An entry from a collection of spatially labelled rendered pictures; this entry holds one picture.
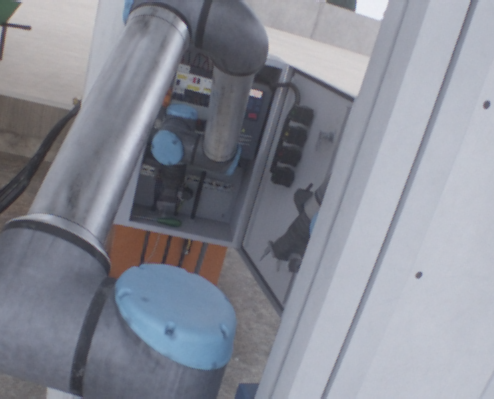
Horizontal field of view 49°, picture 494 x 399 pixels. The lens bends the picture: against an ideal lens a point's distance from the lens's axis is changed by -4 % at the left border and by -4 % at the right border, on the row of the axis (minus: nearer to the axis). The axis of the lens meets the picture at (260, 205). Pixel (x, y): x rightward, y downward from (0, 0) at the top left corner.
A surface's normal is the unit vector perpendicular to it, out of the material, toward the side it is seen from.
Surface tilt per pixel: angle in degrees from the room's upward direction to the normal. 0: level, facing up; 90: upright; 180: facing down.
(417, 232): 90
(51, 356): 83
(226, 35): 107
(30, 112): 90
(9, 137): 90
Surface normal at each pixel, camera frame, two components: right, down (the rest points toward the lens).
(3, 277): 0.18, -0.58
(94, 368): 0.00, 0.17
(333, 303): 0.32, 0.40
